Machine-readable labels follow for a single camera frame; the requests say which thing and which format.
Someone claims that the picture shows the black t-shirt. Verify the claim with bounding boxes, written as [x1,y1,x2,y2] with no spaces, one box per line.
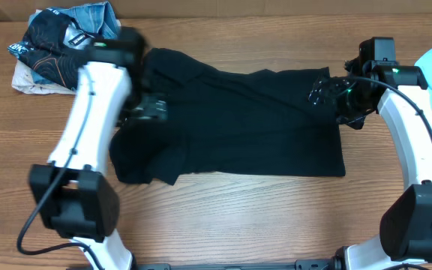
[109,48,346,185]

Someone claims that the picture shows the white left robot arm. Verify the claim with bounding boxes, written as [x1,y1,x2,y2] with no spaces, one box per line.
[16,27,167,269]

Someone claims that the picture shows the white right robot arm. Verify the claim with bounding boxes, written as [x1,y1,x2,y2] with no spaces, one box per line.
[295,37,432,270]

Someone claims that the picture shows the folded blue jeans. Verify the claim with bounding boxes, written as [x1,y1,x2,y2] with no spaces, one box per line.
[49,1,121,47]

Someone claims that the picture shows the black patterned folded shirt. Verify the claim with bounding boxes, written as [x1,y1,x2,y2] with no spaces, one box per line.
[7,8,99,91]

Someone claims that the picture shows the beige folded cloth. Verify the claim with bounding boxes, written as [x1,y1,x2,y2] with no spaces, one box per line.
[11,60,75,95]

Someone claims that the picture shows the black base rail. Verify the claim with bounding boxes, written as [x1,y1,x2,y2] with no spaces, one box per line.
[130,258,347,270]

